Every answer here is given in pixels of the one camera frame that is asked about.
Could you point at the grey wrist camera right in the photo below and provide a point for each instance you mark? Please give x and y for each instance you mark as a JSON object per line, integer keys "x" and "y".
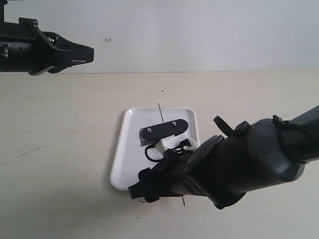
{"x": 170, "y": 135}

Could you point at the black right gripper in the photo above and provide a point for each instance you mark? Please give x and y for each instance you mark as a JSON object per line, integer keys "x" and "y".
{"x": 189, "y": 174}

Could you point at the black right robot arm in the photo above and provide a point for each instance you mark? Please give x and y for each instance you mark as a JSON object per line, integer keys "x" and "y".
{"x": 225, "y": 167}

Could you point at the thin metal skewer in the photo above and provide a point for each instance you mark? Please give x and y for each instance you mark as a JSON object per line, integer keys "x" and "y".
{"x": 161, "y": 116}

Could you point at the white rectangular plastic tray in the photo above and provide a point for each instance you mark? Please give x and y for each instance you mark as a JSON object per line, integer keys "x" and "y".
{"x": 129, "y": 157}

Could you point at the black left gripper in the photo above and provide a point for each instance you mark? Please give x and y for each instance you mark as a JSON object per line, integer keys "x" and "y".
{"x": 22, "y": 46}

